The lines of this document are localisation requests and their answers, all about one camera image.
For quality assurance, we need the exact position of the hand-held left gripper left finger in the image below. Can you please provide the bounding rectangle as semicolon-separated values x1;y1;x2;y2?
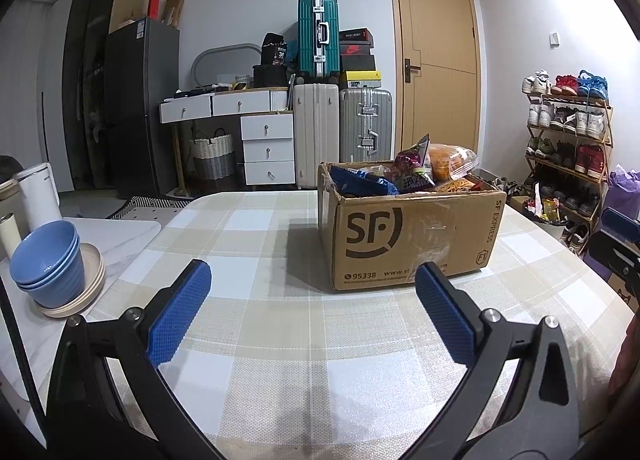
45;259;226;460

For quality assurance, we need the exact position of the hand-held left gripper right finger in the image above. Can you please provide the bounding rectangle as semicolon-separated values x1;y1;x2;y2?
400;262;586;460

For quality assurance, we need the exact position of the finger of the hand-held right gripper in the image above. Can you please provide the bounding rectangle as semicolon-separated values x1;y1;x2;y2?
601;207;640;243
587;232;640;311

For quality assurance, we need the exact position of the brown cardboard box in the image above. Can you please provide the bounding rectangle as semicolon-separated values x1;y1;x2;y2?
317;160;506;293

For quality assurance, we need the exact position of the pink purple candy bag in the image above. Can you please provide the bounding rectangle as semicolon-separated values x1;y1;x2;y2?
390;134;436;191

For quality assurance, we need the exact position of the orange snack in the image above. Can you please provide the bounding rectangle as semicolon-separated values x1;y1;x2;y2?
427;142;479;182

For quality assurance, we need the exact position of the blue cookie packet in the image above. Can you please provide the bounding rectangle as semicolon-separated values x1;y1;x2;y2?
330;166;401;199

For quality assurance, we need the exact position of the purple fabric bag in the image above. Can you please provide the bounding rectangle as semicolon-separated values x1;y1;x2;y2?
602;164;640;221

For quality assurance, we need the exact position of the small printed cardboard box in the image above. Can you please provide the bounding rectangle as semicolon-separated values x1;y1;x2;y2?
607;270;640;314

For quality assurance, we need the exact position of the white trash bin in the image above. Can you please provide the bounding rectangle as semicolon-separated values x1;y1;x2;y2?
529;194;572;241

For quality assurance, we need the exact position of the wooden shoe rack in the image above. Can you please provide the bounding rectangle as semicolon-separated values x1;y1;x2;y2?
522;92;614;251

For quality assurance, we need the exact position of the beige plate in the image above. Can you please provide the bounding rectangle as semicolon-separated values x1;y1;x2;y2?
37;242;106;319

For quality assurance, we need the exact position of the striped rug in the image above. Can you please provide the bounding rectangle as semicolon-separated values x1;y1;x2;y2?
107;195;194;221

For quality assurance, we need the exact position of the shoe rack with shoes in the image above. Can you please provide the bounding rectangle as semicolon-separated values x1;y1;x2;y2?
521;70;613;251

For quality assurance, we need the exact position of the pile of dark shoes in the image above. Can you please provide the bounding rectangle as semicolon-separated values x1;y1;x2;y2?
480;174;527;201

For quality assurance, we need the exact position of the stack of blue bowls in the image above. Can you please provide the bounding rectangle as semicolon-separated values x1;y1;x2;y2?
10;220;84;309

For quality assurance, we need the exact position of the woven laundry basket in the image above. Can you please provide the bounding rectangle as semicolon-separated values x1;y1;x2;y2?
192;129;236;181

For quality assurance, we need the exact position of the white kettle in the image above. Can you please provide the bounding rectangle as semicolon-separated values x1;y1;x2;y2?
15;163;64;237

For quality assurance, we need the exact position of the white dresser with drawers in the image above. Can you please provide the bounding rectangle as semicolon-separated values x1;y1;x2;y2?
160;87;296;187

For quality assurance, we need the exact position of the white cup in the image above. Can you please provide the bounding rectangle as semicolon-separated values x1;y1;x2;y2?
0;214;24;261

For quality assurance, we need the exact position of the silver suitcase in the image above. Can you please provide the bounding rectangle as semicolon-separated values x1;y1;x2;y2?
339;88;394;163

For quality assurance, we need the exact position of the dark grey fridge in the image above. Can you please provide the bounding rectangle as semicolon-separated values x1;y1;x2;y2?
105;17;181;197

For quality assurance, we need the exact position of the white suitcase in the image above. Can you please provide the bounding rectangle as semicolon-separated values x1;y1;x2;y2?
292;84;341;189

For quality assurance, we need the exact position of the wooden door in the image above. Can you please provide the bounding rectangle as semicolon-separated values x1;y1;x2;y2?
387;0;482;177

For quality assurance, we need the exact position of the dark tall cabinet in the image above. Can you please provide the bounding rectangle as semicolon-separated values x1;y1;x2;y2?
62;0;122;191

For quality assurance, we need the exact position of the oval mirror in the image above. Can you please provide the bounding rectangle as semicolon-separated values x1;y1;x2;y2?
191;43;261;91

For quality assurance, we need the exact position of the black storage box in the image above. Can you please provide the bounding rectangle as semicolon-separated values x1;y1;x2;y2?
252;64;291;89

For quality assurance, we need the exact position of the plain black shoe box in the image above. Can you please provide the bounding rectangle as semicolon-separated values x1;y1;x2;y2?
341;54;377;73

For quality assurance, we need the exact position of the black printed bag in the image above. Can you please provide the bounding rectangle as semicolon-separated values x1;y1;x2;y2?
260;32;289;66

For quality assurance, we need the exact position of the red black shoe box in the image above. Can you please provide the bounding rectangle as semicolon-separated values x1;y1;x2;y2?
340;41;375;58

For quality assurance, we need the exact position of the brown cardboard sheet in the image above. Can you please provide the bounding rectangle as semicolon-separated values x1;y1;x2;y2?
162;0;186;28

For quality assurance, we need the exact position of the teal suitcase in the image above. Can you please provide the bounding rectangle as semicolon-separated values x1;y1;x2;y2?
297;0;340;80

